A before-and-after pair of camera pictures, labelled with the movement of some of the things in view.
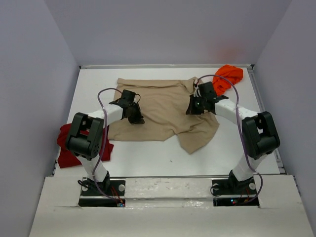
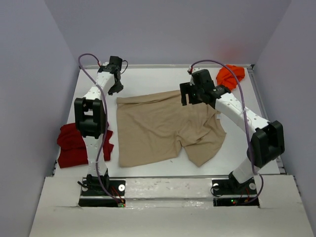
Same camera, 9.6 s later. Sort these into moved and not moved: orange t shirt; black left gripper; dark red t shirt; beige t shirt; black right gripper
Moved: black right gripper; black left gripper; beige t shirt
Not moved: orange t shirt; dark red t shirt
